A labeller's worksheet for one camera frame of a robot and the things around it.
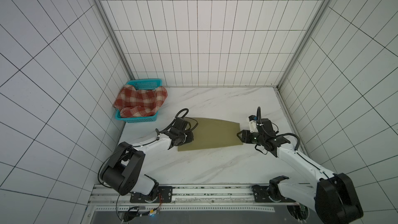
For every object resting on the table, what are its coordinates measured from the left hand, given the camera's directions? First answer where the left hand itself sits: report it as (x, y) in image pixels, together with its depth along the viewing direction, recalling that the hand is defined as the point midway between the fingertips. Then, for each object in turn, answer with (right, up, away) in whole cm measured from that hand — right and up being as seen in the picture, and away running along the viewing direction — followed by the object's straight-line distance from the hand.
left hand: (191, 140), depth 89 cm
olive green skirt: (+11, +6, -5) cm, 14 cm away
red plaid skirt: (-39, +21, +15) cm, 47 cm away
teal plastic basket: (-40, +35, +25) cm, 58 cm away
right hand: (+28, +5, -3) cm, 29 cm away
